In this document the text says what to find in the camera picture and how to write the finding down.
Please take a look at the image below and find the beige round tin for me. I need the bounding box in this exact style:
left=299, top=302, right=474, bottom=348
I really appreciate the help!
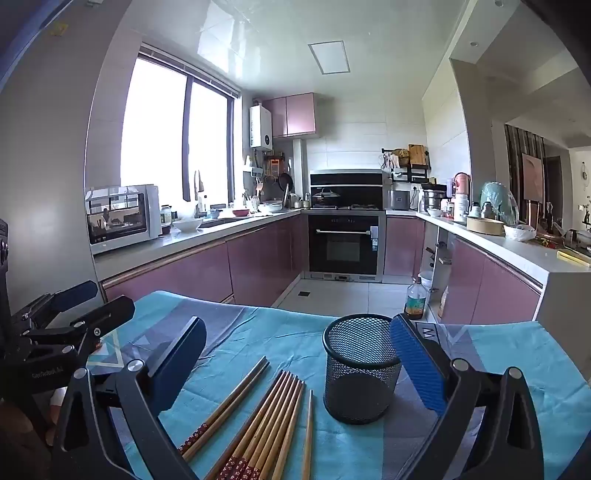
left=466, top=216, right=505, bottom=237

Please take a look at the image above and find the ceiling light panel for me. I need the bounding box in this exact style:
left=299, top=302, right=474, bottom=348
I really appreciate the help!
left=308, top=41, right=351, bottom=73

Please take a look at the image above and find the teal patterned tablecloth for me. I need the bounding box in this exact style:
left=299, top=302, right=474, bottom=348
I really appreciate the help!
left=88, top=290, right=591, bottom=480

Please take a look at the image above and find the black range hood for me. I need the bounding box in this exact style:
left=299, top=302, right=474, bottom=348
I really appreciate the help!
left=309, top=169, right=384, bottom=208

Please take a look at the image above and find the black built-in oven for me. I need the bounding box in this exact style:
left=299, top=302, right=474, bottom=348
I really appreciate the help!
left=307, top=210, right=386, bottom=282

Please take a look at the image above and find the bowl in white bag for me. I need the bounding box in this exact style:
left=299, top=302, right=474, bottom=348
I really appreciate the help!
left=503, top=224, right=537, bottom=242

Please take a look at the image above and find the yellow flat box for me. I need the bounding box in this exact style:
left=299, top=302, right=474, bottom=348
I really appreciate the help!
left=556, top=249, right=591, bottom=267

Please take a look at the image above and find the black wall rack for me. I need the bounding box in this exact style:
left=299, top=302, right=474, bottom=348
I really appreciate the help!
left=381, top=144, right=432, bottom=183

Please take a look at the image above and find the steel steamer pot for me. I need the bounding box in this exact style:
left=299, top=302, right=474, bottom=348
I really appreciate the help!
left=422, top=184, right=446, bottom=210

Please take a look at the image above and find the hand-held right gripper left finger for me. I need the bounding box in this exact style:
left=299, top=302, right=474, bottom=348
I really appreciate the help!
left=50, top=316, right=207, bottom=480

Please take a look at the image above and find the cooking oil bottle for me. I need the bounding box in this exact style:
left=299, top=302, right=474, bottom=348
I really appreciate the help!
left=404, top=276, right=424, bottom=321

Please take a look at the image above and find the brown framed picture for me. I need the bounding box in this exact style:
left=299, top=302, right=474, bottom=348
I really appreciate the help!
left=522, top=152, right=546, bottom=201

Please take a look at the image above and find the black mesh holder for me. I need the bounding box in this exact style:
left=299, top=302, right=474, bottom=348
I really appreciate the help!
left=322, top=314, right=402, bottom=424

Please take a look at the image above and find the person's left hand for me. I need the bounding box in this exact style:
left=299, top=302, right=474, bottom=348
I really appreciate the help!
left=44, top=388, right=70, bottom=448

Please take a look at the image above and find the pink wall cabinet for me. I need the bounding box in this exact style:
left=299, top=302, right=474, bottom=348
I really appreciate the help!
left=262, top=92, right=317, bottom=139

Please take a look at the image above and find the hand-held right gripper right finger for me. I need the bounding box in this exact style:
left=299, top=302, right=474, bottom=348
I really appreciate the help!
left=389, top=314, right=546, bottom=480

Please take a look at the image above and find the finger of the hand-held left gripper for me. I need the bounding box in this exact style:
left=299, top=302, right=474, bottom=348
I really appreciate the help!
left=11, top=281, right=99, bottom=330
left=28, top=295, right=136, bottom=358

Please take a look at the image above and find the pink base cabinet run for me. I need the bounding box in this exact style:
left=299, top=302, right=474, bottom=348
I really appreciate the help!
left=100, top=210, right=309, bottom=308
left=385, top=217, right=543, bottom=326

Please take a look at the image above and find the bunch of wooden chopsticks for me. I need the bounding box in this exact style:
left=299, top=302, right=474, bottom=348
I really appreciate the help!
left=178, top=355, right=315, bottom=480

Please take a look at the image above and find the grey refrigerator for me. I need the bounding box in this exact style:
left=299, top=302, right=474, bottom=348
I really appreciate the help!
left=0, top=0, right=121, bottom=324

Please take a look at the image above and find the kitchen window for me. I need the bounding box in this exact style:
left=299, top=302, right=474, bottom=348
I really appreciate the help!
left=121, top=44, right=241, bottom=217

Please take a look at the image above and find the teal plastic-covered fan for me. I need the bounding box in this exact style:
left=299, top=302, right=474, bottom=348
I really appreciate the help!
left=480, top=181, right=519, bottom=227

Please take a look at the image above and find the white countertop oven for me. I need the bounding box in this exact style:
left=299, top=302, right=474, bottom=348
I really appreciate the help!
left=84, top=184, right=162, bottom=256

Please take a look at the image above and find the white water heater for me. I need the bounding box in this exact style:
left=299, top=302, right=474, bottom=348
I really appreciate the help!
left=250, top=105, right=273, bottom=149

